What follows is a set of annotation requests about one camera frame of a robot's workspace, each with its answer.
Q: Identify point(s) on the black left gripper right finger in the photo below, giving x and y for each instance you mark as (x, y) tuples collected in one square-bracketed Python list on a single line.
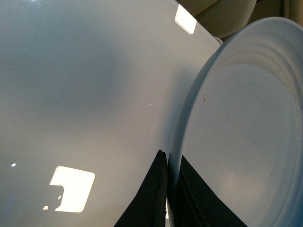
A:
[(196, 205)]

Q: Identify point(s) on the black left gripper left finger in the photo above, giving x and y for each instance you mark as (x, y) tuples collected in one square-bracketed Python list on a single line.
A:
[(148, 207)]

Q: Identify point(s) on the light blue round plate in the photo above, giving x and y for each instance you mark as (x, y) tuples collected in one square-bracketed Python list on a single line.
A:
[(241, 125)]

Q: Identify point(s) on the beige chair on right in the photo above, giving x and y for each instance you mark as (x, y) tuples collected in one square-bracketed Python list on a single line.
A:
[(222, 18)]

